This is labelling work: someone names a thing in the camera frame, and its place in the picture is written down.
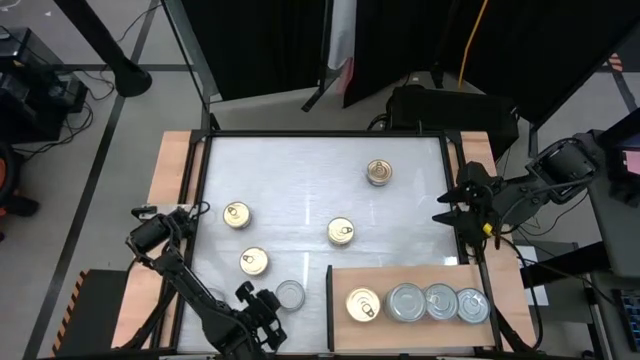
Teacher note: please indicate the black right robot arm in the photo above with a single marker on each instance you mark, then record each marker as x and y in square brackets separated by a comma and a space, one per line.
[560, 165]

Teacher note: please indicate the green Bumble Bee tuna can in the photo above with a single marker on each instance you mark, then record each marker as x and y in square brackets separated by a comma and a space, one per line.
[405, 302]
[290, 295]

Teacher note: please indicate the grey frame upright beam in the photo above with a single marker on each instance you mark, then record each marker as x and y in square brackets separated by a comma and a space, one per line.
[195, 55]

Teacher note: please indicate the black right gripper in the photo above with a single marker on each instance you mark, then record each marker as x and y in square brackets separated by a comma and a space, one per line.
[480, 200]

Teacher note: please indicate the black equipment desk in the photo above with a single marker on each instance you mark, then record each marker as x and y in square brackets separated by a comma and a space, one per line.
[35, 100]

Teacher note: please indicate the monitor with pink screen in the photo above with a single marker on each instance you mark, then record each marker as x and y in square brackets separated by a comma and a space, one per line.
[631, 160]

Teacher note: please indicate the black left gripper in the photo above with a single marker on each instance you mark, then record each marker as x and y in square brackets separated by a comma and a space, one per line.
[250, 325]

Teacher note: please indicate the Wild Planet can gold lid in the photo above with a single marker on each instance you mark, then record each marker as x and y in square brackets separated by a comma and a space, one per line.
[379, 172]
[237, 215]
[341, 231]
[253, 261]
[363, 303]

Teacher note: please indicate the black pole stand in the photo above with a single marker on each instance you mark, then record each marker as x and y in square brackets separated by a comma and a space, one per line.
[127, 75]

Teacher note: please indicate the dark keyboard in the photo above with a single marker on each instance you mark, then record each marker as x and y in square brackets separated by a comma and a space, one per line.
[631, 315]

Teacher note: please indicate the black curtain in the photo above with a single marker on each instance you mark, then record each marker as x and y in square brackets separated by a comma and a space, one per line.
[260, 40]
[525, 40]

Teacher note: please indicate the teal label tuna can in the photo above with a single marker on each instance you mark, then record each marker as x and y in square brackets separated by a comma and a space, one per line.
[472, 305]

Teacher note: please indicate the hazard striped black platform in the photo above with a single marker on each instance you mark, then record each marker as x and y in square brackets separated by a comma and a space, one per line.
[95, 310]

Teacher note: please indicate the wooden table side board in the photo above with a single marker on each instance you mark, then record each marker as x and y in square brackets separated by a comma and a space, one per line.
[477, 150]
[170, 165]

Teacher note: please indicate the black frame wooden top shelf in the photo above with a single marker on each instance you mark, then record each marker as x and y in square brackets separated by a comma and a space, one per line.
[415, 335]

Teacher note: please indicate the black case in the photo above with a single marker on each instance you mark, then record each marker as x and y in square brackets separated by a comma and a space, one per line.
[450, 115]

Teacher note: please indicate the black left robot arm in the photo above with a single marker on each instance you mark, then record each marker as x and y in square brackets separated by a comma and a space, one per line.
[195, 295]

